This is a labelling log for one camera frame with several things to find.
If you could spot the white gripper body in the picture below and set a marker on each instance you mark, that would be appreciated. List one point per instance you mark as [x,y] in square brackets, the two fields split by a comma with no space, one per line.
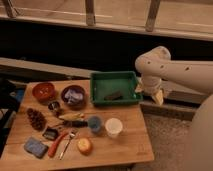
[151,85]

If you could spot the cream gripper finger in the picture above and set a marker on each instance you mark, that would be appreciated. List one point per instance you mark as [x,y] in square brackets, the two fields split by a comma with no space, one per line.
[158,97]
[139,87]

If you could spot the yellow banana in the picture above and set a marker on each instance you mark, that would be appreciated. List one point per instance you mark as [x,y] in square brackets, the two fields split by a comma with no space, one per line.
[72,117]

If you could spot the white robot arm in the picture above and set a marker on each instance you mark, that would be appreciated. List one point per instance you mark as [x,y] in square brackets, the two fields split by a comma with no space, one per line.
[156,65]

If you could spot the dark brown block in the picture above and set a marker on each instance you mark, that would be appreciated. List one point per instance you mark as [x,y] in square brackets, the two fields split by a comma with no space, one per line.
[114,96]

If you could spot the green plastic bin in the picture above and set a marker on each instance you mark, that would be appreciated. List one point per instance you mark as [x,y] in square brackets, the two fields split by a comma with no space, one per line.
[103,84]

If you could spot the white cup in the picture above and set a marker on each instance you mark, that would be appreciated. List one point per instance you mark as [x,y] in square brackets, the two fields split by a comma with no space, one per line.
[113,127]

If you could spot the blue cup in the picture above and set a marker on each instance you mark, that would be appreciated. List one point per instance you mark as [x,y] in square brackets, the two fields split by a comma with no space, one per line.
[95,124]

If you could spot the dark purple bowl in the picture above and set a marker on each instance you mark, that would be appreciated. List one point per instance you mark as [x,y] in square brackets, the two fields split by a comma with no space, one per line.
[79,104]

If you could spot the crumpled blue white cloth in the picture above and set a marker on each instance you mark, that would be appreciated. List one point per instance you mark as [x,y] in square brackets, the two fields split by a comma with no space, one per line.
[73,96]

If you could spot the orange apple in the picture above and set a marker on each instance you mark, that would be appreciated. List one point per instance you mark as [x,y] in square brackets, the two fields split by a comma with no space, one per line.
[84,146]

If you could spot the silver fork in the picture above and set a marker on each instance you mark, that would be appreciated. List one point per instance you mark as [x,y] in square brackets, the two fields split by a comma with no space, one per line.
[72,135]

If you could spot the small metal can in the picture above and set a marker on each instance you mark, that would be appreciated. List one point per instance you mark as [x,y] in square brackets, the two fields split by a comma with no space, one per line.
[55,108]

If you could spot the red bowl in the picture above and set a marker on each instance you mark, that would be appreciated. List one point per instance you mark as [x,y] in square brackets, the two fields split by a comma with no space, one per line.
[43,91]

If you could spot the small black box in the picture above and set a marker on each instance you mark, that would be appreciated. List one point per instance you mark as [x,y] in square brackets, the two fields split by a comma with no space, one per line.
[50,134]

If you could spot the brown pine cone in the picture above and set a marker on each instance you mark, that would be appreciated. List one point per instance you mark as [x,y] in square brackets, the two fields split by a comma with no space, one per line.
[36,119]

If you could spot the blue sponge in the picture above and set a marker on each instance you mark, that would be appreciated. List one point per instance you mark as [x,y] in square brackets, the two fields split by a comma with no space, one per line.
[35,147]

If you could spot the black chair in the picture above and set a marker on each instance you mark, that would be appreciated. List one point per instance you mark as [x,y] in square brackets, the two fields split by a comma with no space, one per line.
[8,104]

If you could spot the black handled utensil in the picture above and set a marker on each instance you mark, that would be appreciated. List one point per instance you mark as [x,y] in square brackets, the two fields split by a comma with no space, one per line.
[76,124]

